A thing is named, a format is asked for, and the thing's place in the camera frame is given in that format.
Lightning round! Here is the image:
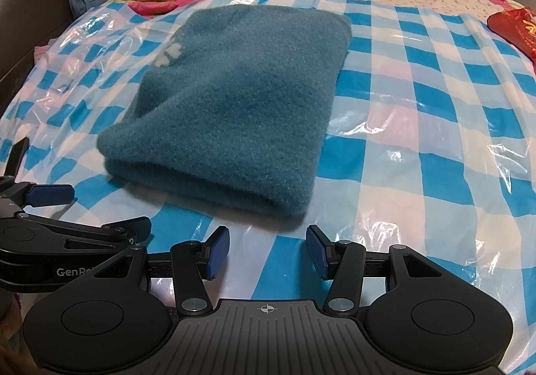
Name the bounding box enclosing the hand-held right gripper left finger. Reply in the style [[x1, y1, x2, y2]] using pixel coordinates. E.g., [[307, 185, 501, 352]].
[[97, 225, 231, 314]]

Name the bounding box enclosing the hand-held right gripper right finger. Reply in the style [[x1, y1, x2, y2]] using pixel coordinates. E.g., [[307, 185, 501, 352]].
[[306, 225, 444, 313]]

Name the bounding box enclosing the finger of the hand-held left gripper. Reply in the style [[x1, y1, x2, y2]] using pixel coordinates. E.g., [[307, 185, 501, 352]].
[[0, 176, 152, 252], [2, 136, 31, 180]]

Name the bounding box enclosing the teal fuzzy sweater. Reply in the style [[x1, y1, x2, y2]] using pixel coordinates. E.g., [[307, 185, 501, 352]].
[[96, 6, 352, 229]]

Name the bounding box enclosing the dark wooden headboard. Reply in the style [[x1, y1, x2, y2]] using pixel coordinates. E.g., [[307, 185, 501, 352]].
[[0, 0, 170, 118]]

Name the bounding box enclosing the blue white checked plastic sheet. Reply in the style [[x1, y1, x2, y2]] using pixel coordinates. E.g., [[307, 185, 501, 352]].
[[0, 0, 536, 375]]

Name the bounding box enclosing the red gold packet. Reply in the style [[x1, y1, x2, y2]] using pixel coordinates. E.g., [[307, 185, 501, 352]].
[[487, 6, 536, 66]]

